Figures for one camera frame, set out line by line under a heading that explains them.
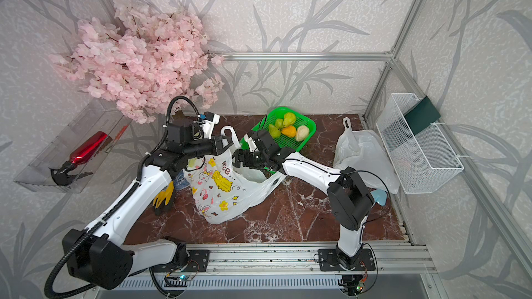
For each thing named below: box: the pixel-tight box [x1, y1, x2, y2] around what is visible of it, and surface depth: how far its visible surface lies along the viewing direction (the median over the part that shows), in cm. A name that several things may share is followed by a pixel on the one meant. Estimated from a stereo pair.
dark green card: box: [403, 95, 441, 136], surface depth 73 cm
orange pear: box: [281, 125, 296, 138], surface depth 107 cm
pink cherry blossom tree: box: [49, 0, 226, 125], surface depth 74 cm
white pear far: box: [295, 124, 310, 142], surface depth 107 cm
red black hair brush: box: [48, 130, 109, 187], surface depth 63 cm
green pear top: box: [282, 112, 297, 127], surface depth 110 cm
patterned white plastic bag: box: [183, 125, 287, 224], surface depth 79 cm
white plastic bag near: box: [333, 116, 401, 194], surface depth 99 cm
